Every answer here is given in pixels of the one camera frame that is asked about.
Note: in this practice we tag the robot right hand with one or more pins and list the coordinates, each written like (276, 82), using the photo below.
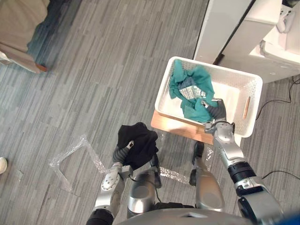
(218, 110)

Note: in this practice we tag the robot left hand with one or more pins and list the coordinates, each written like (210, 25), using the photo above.
(121, 154)

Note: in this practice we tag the black cloth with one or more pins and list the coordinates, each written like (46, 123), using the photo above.
(138, 143)

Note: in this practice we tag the teal cloth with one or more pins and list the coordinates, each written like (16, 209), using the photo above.
(194, 89)

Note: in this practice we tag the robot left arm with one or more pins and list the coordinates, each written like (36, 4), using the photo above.
(109, 187)

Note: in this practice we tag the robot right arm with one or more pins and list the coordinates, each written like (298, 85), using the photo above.
(236, 164)

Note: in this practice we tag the white perforated laundry basket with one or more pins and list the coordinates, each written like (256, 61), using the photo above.
(211, 93)

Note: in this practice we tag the bed with beige sheet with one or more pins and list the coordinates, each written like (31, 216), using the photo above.
(18, 30)

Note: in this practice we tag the robot left leg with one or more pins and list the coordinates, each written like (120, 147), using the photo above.
(143, 189)

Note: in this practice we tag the robot leg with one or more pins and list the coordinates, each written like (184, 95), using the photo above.
(143, 189)
(206, 185)

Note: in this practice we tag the clear tape floor marking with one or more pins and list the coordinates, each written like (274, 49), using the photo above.
(70, 159)

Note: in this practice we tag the robot right leg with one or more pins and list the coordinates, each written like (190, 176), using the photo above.
(206, 185)

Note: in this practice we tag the white cabinet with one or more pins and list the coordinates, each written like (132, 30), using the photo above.
(248, 35)

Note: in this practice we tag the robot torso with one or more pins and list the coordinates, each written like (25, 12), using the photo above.
(182, 218)

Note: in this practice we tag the white game controller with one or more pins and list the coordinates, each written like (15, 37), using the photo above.
(284, 20)

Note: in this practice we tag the person's white shoe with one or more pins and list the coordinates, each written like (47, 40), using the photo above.
(2, 164)

